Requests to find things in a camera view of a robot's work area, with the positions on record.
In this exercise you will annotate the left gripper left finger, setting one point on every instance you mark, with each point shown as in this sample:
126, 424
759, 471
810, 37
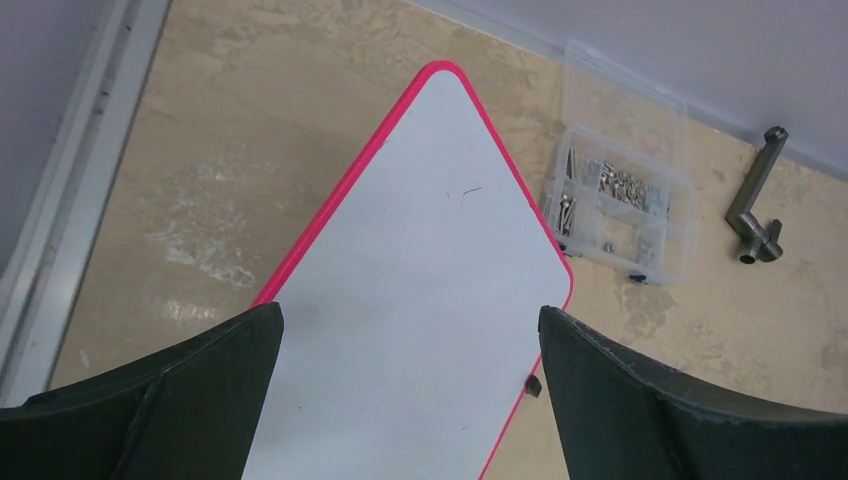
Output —
189, 411

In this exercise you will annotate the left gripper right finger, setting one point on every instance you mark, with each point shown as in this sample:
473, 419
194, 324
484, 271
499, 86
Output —
623, 415

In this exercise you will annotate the whiteboard with red frame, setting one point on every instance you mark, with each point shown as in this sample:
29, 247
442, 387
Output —
410, 302

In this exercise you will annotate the black whiteboard clip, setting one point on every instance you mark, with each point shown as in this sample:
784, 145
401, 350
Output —
533, 386

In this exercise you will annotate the clear plastic screw box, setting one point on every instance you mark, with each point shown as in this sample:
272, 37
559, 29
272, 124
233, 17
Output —
620, 190

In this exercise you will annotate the aluminium frame rail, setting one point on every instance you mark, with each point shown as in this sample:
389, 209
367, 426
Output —
41, 283

